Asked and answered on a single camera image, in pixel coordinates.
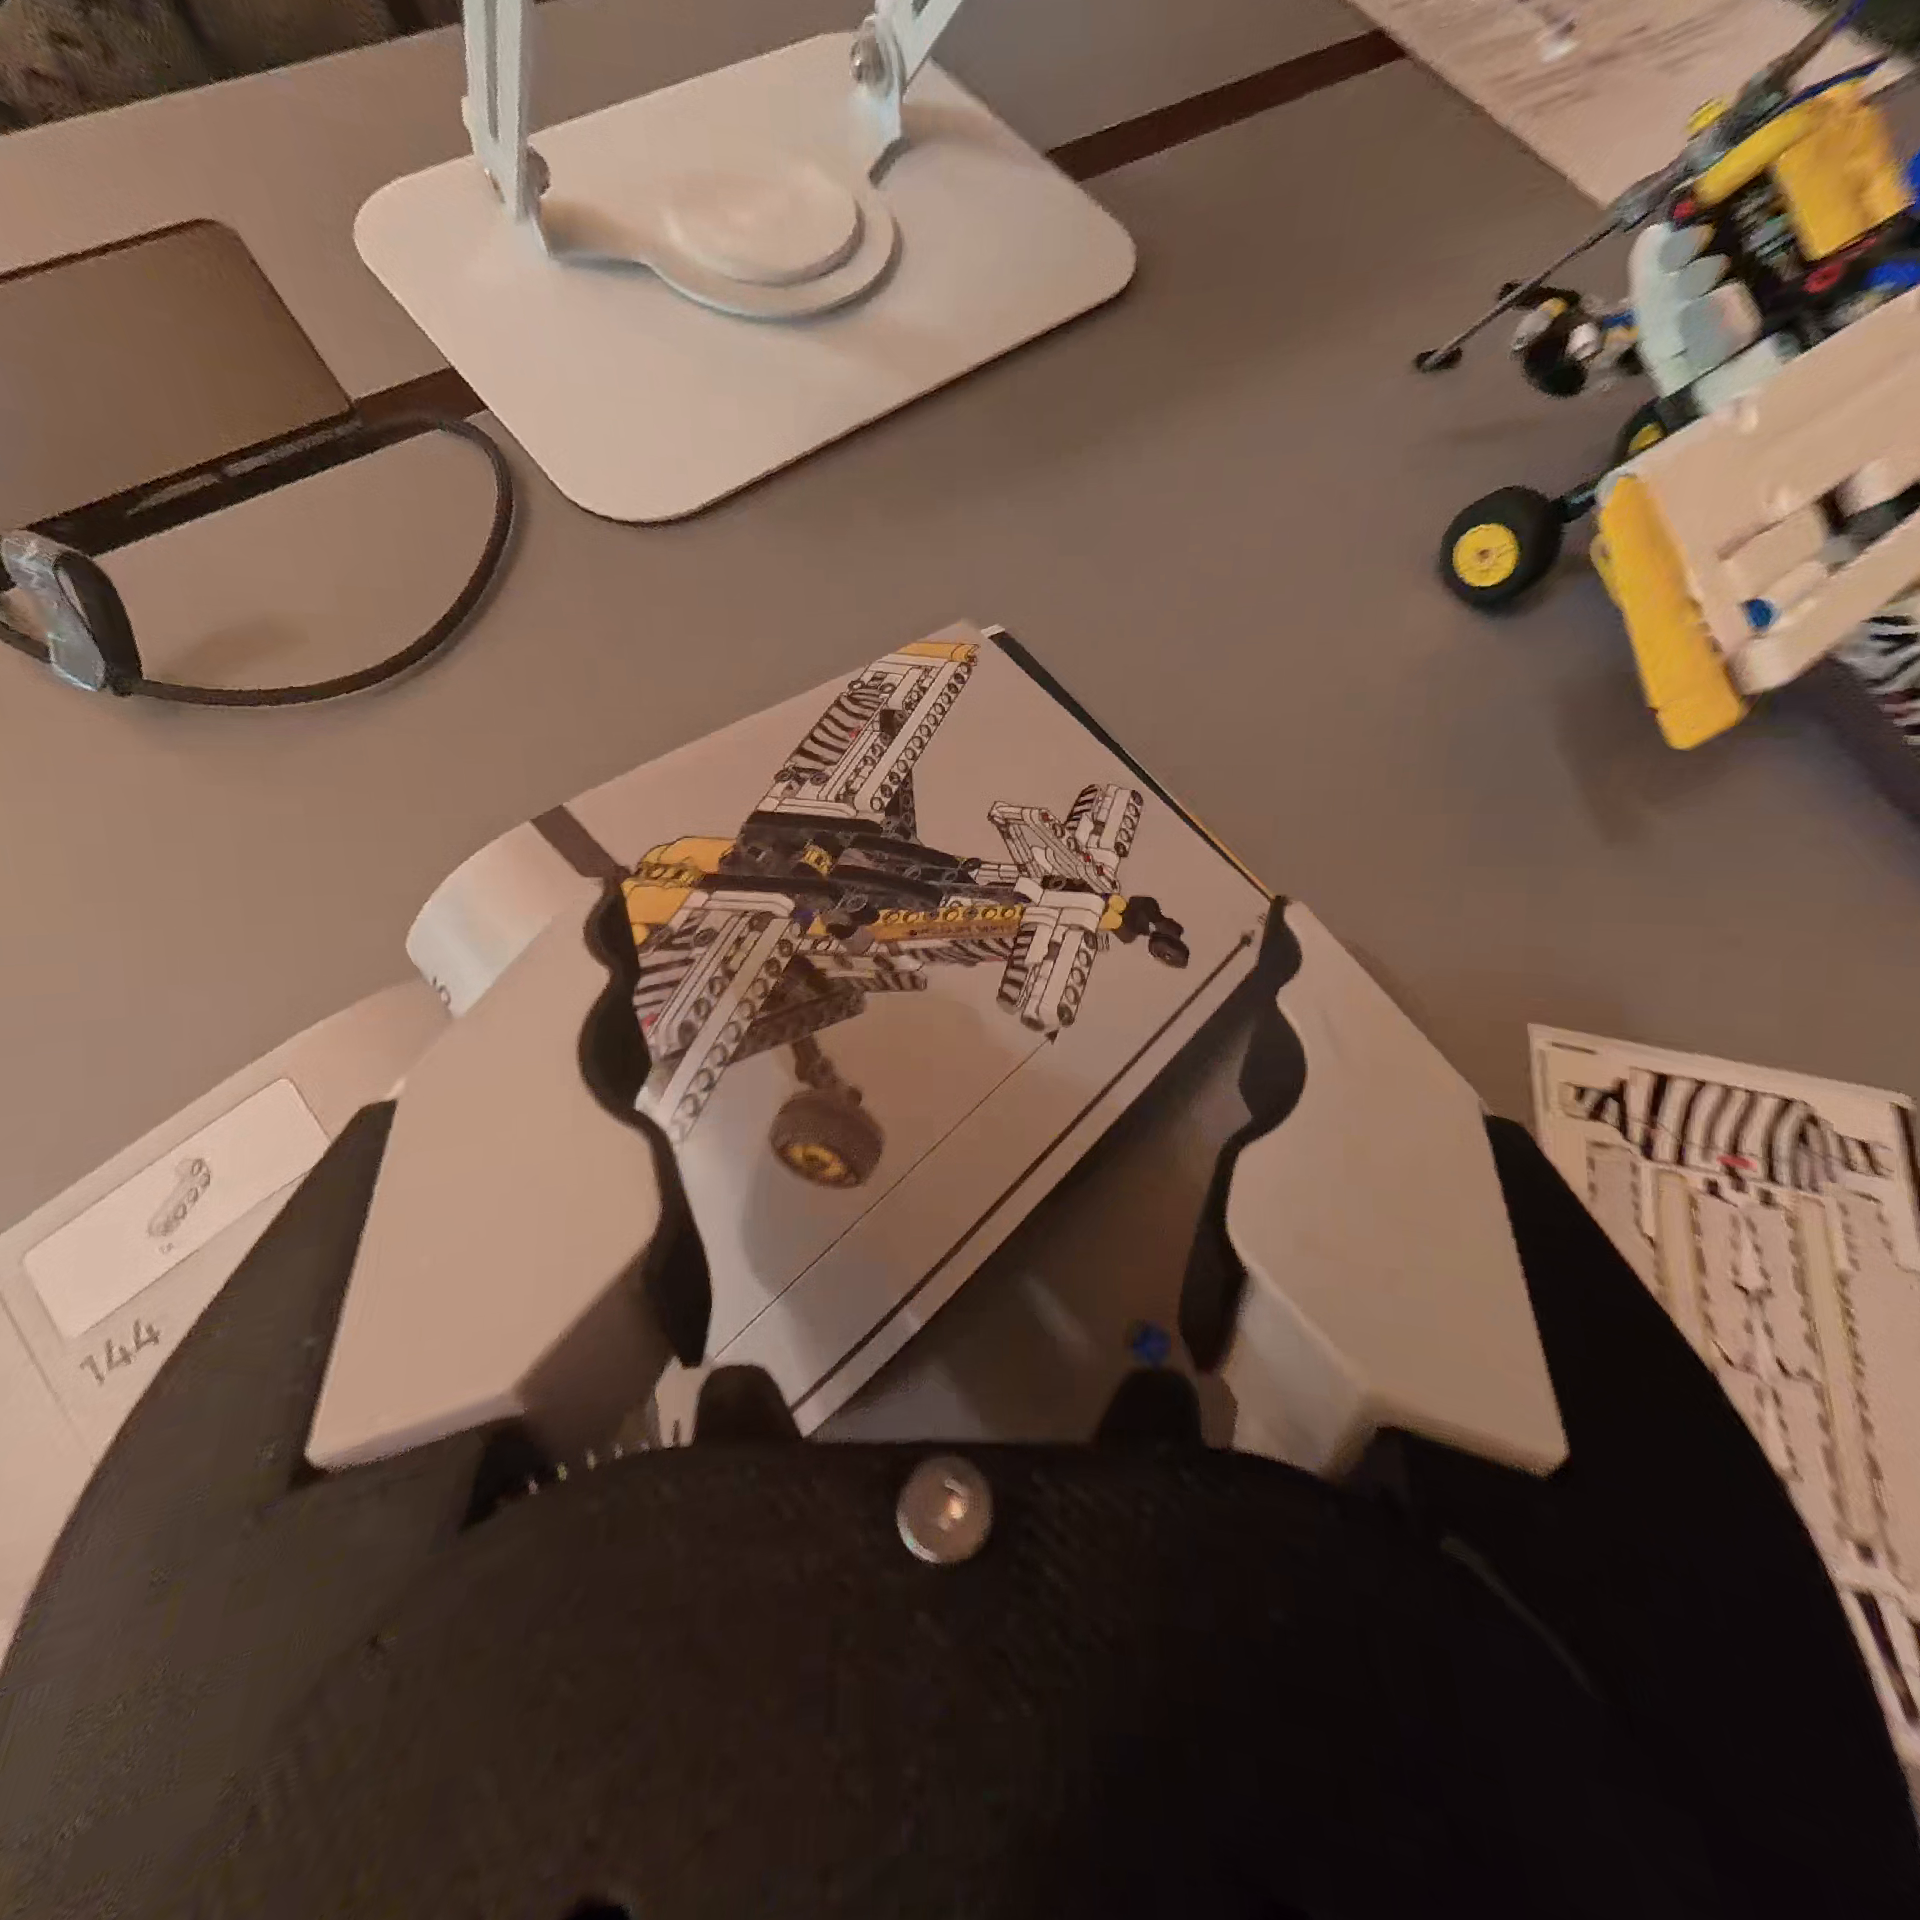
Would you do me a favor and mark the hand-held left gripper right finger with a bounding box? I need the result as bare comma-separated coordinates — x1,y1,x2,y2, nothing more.
1176,893,1570,1480

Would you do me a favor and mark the zebra print sticker sheet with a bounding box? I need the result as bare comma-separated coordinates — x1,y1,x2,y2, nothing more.
1525,1023,1920,1788

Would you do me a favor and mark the open instruction booklet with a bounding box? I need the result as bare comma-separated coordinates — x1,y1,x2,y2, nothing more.
0,618,1289,1644

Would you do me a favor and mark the black cable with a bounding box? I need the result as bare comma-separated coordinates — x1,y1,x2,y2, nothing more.
111,412,515,708

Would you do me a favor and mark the zebra striped lego vehicle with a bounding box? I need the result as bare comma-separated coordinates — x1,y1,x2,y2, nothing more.
1414,0,1920,821

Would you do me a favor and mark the white metal bracket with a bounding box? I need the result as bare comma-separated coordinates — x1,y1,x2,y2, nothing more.
456,0,549,229
852,0,970,183

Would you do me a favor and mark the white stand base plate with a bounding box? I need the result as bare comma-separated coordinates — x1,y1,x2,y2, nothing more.
351,56,1138,525

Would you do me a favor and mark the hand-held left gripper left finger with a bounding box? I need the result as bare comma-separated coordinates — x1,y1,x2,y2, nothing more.
304,877,713,1472

